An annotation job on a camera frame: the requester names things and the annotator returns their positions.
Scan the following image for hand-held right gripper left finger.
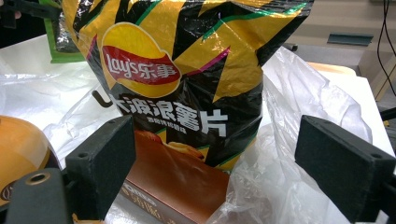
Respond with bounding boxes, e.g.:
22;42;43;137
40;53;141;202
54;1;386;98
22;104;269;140
64;115;137;221

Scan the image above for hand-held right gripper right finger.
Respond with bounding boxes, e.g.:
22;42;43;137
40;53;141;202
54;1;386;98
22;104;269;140
294;115;396;223

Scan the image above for green snack packet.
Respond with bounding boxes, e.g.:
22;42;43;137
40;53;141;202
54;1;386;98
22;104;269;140
38;0;87;64

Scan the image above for brown cardboard box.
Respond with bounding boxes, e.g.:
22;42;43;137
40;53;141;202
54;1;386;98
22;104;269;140
120;130;232;224

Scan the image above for orange juice bottle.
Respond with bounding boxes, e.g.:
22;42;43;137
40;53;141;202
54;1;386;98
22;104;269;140
0;115;60;208

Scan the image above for clear plastic shopping bag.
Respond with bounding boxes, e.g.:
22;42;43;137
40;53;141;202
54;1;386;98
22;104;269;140
0;46;373;224

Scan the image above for black and yellow chips bag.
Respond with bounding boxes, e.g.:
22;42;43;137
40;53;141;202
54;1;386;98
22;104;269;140
62;0;314;172

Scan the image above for beige wooden desk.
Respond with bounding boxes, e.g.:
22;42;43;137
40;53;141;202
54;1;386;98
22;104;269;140
286;0;396;101

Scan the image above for black hanging cables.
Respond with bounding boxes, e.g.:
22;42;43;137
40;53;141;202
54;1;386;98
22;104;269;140
376;0;396;97

